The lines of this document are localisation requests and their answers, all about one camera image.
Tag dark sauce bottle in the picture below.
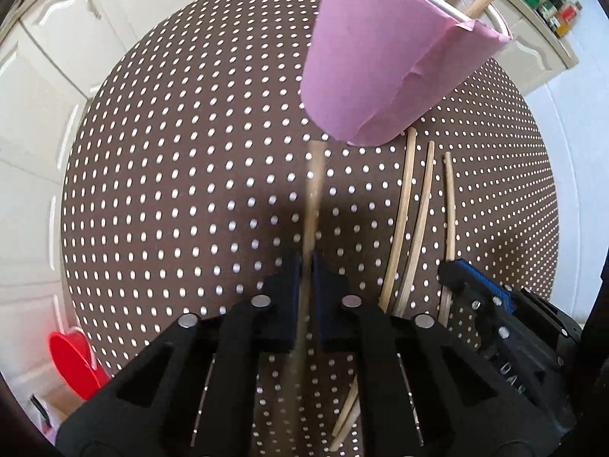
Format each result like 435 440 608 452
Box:
542 0 573 28

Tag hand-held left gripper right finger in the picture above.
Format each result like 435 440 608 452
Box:
311 251 540 457

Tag pink paper-wrapped cup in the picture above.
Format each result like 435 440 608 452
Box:
300 0 515 148

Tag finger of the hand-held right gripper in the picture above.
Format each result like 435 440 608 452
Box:
438 261 509 344
453 257 518 316

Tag red-labelled sauce bottle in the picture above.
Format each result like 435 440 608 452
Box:
554 2 584 40

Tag cream kitchen cabinets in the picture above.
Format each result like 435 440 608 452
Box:
0 0 582 344

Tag red plastic bowl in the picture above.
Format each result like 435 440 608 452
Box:
48 326 112 402

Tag white plastic bag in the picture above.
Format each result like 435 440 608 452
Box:
29 388 74 431

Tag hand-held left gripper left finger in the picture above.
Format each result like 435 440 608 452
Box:
56 252 305 457

